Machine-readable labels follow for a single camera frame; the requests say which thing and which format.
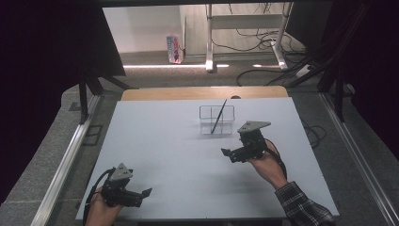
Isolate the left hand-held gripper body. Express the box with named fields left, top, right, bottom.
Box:
left=100, top=162, right=145, bottom=208

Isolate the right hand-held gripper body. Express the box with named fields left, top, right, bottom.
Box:
left=230, top=121, right=272, bottom=164

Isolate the black pen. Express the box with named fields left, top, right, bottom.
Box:
left=210, top=98, right=229, bottom=136

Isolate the clear plastic desk organizer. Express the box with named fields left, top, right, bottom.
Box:
left=199, top=105, right=236, bottom=137

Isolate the person's left hand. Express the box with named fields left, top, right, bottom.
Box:
left=84, top=186, right=124, bottom=226

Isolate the person's right hand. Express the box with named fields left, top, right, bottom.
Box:
left=247, top=140, right=288, bottom=191

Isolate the white table cover board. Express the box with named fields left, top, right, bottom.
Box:
left=74, top=96, right=341, bottom=220

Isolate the white power strip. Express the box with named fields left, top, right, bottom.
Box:
left=295, top=63, right=312, bottom=79

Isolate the black metal stand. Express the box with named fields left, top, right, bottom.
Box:
left=316, top=62, right=347, bottom=123
left=77, top=67, right=136, bottom=124

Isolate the colourful printed box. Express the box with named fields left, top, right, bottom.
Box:
left=166, top=35, right=184, bottom=65

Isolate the left hand-held gripper black cable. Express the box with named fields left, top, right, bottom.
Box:
left=82, top=167, right=117, bottom=226

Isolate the hand-held gripper black cable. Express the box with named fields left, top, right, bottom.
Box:
left=82, top=167, right=117, bottom=226
left=263, top=137, right=289, bottom=181

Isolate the right hand-held gripper black cable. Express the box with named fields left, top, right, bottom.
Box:
left=263, top=137, right=289, bottom=181

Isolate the aluminium floor rail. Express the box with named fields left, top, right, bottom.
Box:
left=318, top=92, right=399, bottom=226
left=30, top=93, right=102, bottom=226

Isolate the thin black floor cable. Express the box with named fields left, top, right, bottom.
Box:
left=301, top=120, right=327, bottom=149

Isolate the black floor frame plate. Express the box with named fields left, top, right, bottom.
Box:
left=82, top=124, right=104, bottom=147

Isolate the tangle of black floor cables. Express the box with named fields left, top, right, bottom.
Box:
left=210, top=2, right=314, bottom=88

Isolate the white metal desk frame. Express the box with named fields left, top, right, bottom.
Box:
left=204, top=2, right=295, bottom=73

